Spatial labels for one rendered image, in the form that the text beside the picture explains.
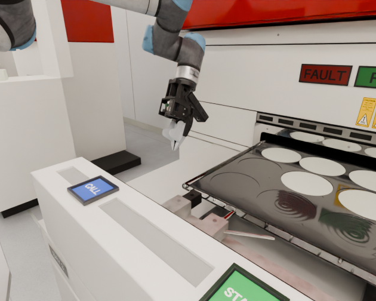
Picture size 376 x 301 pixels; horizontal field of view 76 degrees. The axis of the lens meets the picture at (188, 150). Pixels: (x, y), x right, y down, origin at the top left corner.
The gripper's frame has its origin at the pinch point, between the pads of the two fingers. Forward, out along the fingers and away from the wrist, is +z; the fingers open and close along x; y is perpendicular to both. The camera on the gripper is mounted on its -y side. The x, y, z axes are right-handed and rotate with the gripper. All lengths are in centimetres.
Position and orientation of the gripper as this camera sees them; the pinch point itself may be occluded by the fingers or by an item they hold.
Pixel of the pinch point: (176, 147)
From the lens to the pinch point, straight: 75.6
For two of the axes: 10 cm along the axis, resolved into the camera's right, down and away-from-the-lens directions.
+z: -2.1, 9.7, -0.7
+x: 6.5, 0.9, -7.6
